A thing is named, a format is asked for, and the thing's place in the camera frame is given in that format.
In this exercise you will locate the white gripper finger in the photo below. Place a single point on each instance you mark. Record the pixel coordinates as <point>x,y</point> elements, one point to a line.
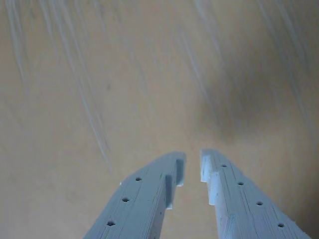
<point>244,211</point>
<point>139,211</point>

